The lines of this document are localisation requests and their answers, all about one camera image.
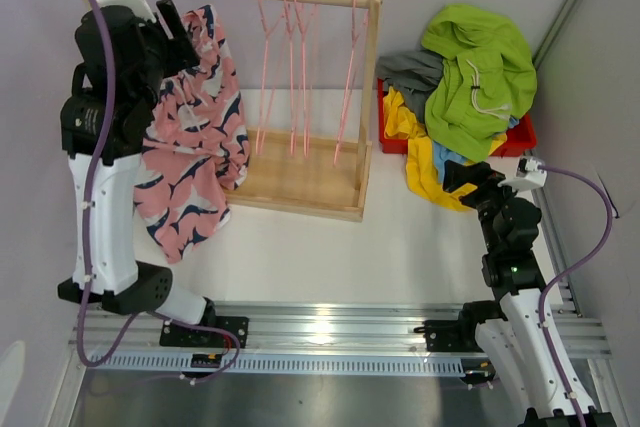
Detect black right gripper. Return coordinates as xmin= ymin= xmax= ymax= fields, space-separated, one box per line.
xmin=442 ymin=160 xmax=528 ymax=253

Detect light blue shorts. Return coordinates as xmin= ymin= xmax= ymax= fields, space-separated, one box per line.
xmin=425 ymin=111 xmax=520 ymax=181

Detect yellow shorts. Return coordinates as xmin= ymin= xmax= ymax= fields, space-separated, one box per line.
xmin=383 ymin=86 xmax=509 ymax=212

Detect pink hanger of green shorts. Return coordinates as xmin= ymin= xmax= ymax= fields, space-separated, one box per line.
xmin=255 ymin=0 xmax=284 ymax=155

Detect pink shark print shorts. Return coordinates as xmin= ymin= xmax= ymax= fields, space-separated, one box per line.
xmin=133 ymin=5 xmax=251 ymax=264

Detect lime green shorts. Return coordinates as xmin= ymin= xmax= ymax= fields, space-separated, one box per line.
xmin=421 ymin=3 xmax=537 ymax=162

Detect pink hanger of blue shorts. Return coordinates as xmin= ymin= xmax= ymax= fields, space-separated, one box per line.
xmin=282 ymin=0 xmax=298 ymax=156

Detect grey shorts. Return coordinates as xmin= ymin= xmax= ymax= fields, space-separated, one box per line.
xmin=375 ymin=50 xmax=443 ymax=110

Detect pink hanger of grey shorts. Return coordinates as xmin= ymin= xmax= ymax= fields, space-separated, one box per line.
xmin=294 ymin=0 xmax=317 ymax=157

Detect pink wire hanger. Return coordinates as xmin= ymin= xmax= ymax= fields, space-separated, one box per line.
xmin=333 ymin=0 xmax=369 ymax=167

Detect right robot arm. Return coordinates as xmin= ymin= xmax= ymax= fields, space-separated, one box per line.
xmin=443 ymin=157 xmax=616 ymax=426

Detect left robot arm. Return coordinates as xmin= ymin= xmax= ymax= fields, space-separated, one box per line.
xmin=58 ymin=0 xmax=251 ymax=347

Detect red plastic tray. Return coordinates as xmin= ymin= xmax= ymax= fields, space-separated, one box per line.
xmin=377 ymin=79 xmax=537 ymax=158

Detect wooden clothes rack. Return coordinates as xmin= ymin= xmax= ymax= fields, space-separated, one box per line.
xmin=227 ymin=0 xmax=382 ymax=222

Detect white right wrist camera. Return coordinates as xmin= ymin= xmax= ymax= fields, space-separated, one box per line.
xmin=498 ymin=156 xmax=547 ymax=192

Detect slotted cable duct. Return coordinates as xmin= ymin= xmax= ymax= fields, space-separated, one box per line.
xmin=101 ymin=351 xmax=465 ymax=378

